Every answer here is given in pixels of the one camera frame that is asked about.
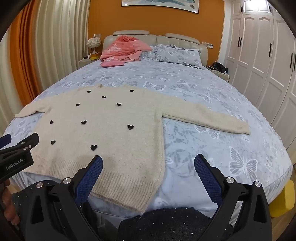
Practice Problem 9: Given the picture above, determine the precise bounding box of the person's dark sparkly clothing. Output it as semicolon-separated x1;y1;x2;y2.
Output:
10;181;234;241

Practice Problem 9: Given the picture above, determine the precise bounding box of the cream curtain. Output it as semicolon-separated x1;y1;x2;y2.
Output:
0;0;91;131

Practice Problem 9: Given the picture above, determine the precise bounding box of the grey floral pillow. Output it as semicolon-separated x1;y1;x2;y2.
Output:
154;44;204;69

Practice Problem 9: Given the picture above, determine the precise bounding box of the white wardrobe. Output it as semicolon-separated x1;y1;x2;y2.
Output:
223;0;296;151

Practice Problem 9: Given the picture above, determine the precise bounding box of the pink blanket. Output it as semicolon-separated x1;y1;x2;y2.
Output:
100;35;153;63

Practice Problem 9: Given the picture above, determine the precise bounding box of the bed with blue butterfly bedding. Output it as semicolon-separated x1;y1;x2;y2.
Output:
5;44;293;218

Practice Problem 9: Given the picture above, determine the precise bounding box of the cream sweater with black hearts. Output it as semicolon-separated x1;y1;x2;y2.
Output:
14;84;251;214

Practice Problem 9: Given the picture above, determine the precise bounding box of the yellow stool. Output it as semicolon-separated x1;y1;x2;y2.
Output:
269;179;295;217

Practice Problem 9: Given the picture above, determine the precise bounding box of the person's left hand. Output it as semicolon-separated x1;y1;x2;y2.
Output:
0;179;20;224

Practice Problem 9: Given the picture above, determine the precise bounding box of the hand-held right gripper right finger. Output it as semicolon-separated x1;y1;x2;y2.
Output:
194;153;273;241

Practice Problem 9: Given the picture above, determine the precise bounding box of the blue butterfly pillow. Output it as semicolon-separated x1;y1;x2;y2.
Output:
139;45;160;61

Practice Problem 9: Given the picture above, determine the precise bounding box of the framed wall picture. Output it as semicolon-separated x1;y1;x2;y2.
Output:
121;0;200;15

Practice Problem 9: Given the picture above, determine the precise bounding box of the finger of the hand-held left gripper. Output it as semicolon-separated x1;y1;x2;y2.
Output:
0;134;12;149
0;133;40;160

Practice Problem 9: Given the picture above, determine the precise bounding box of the orange curtain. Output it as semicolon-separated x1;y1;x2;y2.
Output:
13;2;45;106

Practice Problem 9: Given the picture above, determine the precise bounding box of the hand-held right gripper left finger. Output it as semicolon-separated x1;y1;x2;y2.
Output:
24;155;104;241

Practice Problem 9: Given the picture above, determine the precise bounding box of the beige padded headboard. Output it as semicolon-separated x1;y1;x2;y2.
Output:
102;30;208;67

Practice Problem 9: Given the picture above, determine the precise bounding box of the folded pink cloth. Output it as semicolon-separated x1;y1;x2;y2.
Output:
101;59;127;68

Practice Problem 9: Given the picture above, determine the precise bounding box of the white nightstand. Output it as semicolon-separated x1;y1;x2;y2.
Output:
79;57;102;69
206;65;231;83

